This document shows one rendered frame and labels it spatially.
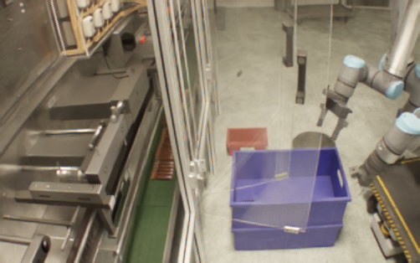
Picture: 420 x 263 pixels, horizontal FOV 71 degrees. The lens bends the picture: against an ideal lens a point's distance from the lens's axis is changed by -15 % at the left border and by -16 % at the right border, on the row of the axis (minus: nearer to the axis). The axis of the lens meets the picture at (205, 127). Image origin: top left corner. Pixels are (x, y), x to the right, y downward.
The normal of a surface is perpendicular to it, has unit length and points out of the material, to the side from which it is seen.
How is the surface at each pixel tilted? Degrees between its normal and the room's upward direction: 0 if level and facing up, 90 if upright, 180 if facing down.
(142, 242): 2
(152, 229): 2
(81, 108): 90
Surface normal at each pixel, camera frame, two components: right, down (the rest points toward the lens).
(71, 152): -0.09, -0.81
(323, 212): -0.09, 0.59
